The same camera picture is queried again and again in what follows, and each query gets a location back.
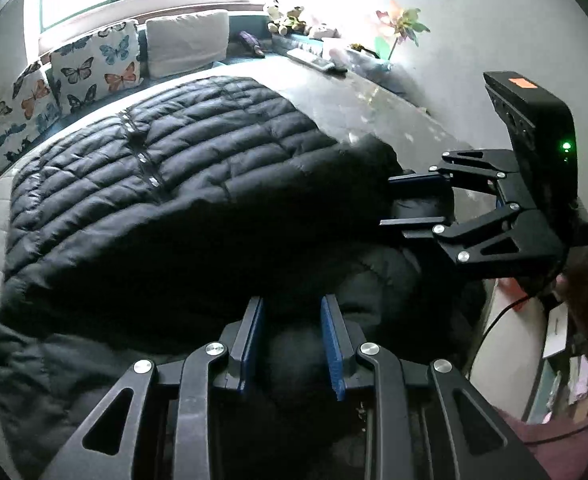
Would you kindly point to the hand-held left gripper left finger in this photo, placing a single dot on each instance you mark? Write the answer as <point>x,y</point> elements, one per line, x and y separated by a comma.
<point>251,342</point>

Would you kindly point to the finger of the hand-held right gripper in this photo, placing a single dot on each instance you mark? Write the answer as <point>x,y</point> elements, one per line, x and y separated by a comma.
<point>473,167</point>
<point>453,232</point>

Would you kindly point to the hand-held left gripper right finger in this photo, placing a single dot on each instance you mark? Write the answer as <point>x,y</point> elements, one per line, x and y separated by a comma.
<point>332,345</point>

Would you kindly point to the black puffer jacket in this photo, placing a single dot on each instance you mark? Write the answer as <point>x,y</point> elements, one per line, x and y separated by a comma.
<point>174,200</point>

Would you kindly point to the white cardboard box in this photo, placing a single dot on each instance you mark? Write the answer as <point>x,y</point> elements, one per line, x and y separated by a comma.
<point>557,332</point>

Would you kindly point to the colourful pinwheel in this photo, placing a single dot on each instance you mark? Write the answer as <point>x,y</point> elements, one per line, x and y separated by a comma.
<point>398,25</point>

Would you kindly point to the pink plush toy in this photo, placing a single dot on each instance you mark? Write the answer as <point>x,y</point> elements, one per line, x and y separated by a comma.
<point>324,31</point>

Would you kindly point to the brown bear plush toy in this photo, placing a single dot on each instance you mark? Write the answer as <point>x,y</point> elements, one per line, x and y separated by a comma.
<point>296,20</point>

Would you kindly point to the panda plush toy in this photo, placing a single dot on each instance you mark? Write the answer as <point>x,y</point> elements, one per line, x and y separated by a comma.
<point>275,15</point>

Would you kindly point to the person's maroon clothing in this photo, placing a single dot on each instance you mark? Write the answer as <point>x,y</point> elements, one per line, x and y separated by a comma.
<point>573,455</point>

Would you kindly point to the purple folding umbrella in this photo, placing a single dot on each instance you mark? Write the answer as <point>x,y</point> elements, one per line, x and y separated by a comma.
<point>251,44</point>

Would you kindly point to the white pillow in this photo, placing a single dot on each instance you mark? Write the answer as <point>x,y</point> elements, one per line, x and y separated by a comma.
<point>189,42</point>

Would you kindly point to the butterfly print pillow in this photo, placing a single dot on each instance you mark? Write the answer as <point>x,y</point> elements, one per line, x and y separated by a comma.
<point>19,115</point>
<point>94,65</point>

